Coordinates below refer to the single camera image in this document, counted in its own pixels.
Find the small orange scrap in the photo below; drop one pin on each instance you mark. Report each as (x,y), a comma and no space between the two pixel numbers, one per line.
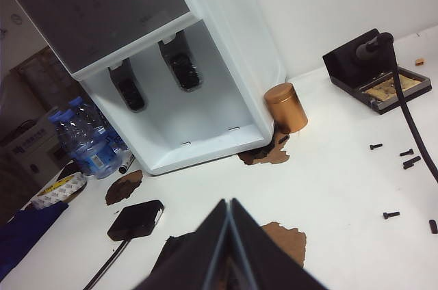
(419,62)

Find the black screw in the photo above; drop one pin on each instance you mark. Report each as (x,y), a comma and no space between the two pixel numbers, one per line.
(411,162)
(391,215)
(406,153)
(375,146)
(433,226)

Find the clear water bottle blue cap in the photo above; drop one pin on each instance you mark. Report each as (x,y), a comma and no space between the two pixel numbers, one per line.
(92,153)
(89,112)
(56,129)

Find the black marker pen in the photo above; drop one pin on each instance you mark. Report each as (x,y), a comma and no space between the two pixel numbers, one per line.
(126,163)

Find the white grey water dispenser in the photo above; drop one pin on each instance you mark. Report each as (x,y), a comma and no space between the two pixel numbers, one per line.
(222,64)

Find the black soldering iron stand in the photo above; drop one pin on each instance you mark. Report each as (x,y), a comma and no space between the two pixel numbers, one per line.
(342,64)

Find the wooden crate with plastic wrap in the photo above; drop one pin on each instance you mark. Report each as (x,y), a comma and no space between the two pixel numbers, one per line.
(37,78)

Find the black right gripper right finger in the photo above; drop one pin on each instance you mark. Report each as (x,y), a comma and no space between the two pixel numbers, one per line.
(267,262)

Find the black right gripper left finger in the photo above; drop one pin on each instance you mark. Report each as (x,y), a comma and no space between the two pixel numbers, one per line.
(191,262)

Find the yellow cleaning sponge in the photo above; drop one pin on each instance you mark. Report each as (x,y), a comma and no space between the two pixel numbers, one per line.
(385,91)

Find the white tape roll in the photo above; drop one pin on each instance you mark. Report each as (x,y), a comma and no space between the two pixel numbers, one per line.
(65,187)

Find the blue cloth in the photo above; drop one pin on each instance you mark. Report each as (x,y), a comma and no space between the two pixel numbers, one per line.
(27,232)

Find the copper metal can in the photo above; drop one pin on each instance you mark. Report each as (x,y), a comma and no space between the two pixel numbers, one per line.
(285,108)

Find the black USB hub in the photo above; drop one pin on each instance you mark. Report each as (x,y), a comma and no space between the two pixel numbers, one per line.
(135,218)

